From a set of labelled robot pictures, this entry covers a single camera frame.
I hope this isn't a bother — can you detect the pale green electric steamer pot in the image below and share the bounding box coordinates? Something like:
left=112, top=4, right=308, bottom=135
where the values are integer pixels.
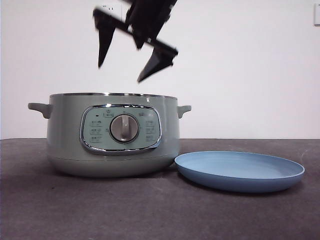
left=27, top=92, right=193, bottom=179

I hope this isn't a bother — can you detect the light blue round plate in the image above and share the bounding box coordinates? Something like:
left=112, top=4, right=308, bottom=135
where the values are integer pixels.
left=174, top=150, right=306, bottom=193

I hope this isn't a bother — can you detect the white wall socket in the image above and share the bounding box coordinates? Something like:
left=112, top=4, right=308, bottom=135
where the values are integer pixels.
left=99, top=4, right=122, bottom=20

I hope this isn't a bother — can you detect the white wall switch plate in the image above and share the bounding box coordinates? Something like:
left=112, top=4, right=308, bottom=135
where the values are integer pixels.
left=313, top=3, right=320, bottom=26

